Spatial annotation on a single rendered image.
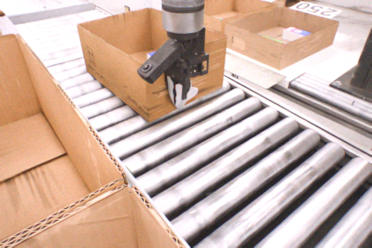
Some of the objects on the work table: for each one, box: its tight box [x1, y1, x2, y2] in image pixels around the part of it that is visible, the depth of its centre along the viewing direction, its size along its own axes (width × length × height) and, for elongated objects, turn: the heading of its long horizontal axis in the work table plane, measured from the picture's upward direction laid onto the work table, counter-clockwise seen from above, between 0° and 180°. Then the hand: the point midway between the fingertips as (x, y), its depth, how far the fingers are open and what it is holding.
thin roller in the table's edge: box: [291, 81, 372, 121], centre depth 85 cm, size 2×28×2 cm, turn 41°
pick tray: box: [224, 6, 339, 70], centre depth 115 cm, size 28×38×10 cm
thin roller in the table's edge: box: [299, 76, 372, 108], centre depth 88 cm, size 2×28×2 cm, turn 41°
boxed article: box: [282, 27, 312, 41], centre depth 119 cm, size 6×10×5 cm, turn 39°
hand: (176, 105), depth 72 cm, fingers closed
